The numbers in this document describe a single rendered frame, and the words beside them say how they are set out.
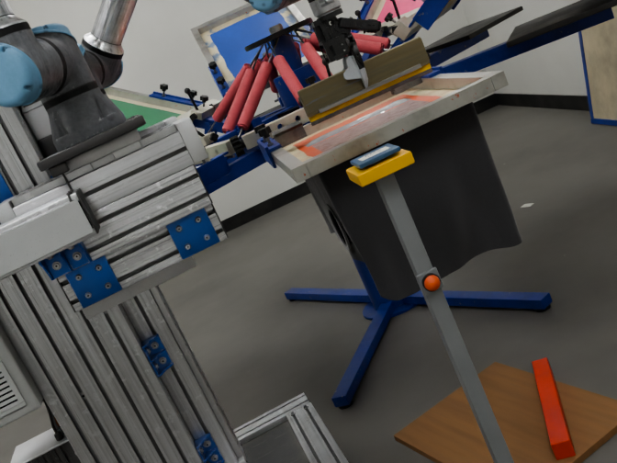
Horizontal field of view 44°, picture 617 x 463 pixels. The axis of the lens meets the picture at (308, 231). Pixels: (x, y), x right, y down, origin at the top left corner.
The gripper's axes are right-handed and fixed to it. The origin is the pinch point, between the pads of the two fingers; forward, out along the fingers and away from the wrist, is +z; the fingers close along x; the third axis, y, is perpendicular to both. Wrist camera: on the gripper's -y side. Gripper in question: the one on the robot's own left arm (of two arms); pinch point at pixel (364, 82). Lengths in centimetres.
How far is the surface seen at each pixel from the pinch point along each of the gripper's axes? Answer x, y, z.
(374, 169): 41.7, 14.2, 14.1
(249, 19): -248, -4, -38
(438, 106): 18.1, -10.8, 11.2
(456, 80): -6.9, -25.7, 10.7
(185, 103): -184, 48, -11
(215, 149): -78, 44, 7
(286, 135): -39.5, 21.7, 8.5
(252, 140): -64, 31, 8
